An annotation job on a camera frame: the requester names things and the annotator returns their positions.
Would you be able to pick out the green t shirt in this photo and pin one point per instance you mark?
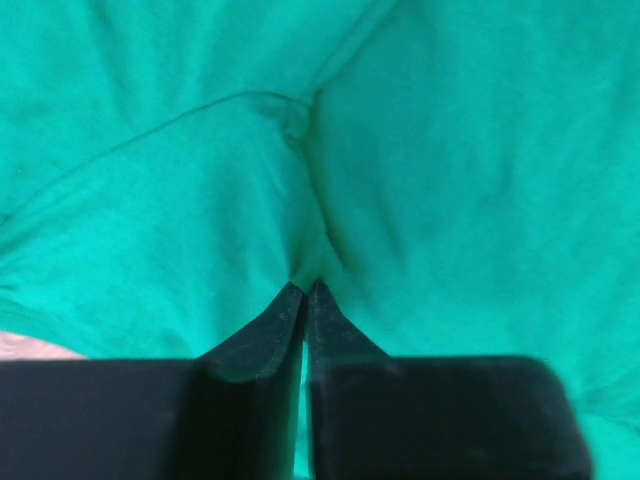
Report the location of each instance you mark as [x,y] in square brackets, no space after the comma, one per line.
[464,175]

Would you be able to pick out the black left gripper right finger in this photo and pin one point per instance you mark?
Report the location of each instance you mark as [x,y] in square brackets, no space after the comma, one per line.
[378,416]

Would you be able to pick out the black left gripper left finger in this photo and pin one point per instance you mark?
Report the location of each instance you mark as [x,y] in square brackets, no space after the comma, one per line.
[228,414]

